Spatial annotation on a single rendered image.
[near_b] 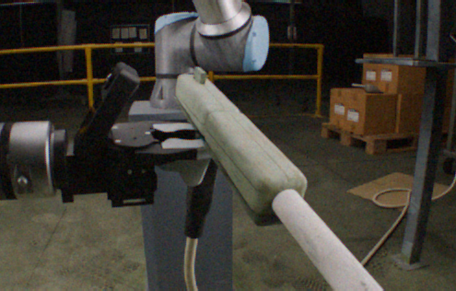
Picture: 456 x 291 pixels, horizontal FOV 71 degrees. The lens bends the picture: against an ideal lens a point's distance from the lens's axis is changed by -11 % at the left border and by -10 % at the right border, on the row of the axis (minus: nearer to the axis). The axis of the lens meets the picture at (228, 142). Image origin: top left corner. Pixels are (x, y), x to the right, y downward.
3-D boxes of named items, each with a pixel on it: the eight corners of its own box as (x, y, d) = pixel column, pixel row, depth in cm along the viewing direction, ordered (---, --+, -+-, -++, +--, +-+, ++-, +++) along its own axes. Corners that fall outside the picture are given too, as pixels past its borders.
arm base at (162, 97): (150, 102, 115) (149, 72, 113) (206, 100, 119) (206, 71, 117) (149, 110, 97) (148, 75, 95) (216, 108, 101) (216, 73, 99)
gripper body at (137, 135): (149, 174, 49) (62, 179, 45) (151, 116, 45) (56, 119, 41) (159, 204, 43) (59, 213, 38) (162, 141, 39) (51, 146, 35)
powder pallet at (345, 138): (403, 129, 401) (403, 118, 398) (457, 144, 328) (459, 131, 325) (321, 136, 363) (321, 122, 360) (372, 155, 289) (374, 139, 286)
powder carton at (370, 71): (390, 88, 367) (391, 55, 359) (407, 91, 340) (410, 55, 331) (361, 87, 358) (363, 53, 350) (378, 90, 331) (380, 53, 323)
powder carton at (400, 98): (401, 125, 349) (404, 91, 341) (423, 130, 323) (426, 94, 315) (376, 127, 336) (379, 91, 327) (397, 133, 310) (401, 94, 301)
